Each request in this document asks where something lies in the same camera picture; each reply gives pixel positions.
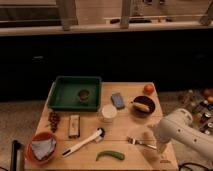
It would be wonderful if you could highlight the green pea pod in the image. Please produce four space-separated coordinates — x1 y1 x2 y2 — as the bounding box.
96 150 125 161

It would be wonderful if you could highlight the green plastic tray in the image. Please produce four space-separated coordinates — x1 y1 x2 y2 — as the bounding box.
48 76 102 112

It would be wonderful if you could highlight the blue sponge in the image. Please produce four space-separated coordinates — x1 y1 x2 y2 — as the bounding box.
111 93 125 109

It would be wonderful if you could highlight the white handled dish brush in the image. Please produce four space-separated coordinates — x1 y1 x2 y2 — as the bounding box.
62 128 105 157

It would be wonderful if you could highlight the dark brown bowl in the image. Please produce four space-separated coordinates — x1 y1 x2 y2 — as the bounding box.
131 96 155 117

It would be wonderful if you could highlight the grey folded cloth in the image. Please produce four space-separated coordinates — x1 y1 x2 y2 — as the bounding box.
30 138 56 160

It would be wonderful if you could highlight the silver metal fork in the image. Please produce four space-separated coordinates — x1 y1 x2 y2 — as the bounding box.
127 137 157 150

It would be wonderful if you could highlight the black chair frame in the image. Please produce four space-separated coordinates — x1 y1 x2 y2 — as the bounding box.
10 140 25 171

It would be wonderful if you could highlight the dark red grape bunch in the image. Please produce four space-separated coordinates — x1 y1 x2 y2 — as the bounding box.
48 111 60 133

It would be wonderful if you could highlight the yellow corn piece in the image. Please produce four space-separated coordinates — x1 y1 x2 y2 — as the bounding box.
133 102 150 112

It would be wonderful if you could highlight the orange fruit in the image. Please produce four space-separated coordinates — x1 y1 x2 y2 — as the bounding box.
143 84 154 95

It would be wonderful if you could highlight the brown rectangular bar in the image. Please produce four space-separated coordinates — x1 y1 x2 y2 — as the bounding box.
68 115 80 138

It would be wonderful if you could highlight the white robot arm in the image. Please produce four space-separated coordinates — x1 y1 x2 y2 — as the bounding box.
153 108 213 161

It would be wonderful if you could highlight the orange plastic bowl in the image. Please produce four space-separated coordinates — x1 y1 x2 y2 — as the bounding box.
25 132 57 165

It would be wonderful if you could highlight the black floor cable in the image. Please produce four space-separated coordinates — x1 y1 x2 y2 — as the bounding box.
178 161 213 171

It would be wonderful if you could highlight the white paper cup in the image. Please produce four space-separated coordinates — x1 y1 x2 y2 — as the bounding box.
99 104 117 123

